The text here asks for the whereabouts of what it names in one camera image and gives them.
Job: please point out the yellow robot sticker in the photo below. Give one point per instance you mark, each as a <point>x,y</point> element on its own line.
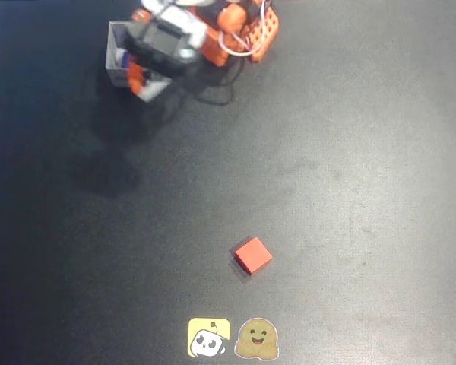
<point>209,338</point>

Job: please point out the black desk mat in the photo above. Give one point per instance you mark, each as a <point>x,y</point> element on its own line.
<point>365,190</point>

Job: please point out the hugging face sticker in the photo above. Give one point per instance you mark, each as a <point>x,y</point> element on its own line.
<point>256,340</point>

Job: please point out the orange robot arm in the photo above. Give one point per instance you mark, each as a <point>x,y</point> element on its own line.
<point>235,23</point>

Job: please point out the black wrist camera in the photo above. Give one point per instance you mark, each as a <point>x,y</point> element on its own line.
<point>156,62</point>

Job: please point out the white open box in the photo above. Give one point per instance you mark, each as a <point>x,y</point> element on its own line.
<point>116,76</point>

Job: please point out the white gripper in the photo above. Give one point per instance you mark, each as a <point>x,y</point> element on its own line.
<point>137,79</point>

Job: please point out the red cube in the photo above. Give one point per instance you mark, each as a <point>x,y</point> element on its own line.
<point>252,254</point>

